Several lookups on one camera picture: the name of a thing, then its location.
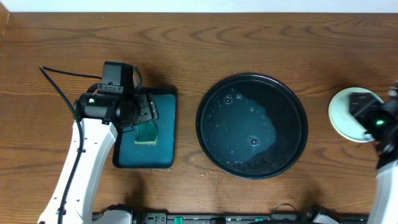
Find round black tray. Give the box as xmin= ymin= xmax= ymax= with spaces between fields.
xmin=195 ymin=73 xmax=308 ymax=179

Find green yellow sponge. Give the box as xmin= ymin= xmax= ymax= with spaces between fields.
xmin=134 ymin=121 xmax=158 ymax=144

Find light green plate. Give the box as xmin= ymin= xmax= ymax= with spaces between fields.
xmin=328 ymin=87 xmax=383 ymax=143

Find black rectangular water tray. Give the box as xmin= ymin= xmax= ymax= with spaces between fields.
xmin=113 ymin=88 xmax=177 ymax=169

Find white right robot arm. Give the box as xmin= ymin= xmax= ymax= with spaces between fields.
xmin=349 ymin=92 xmax=397 ymax=224

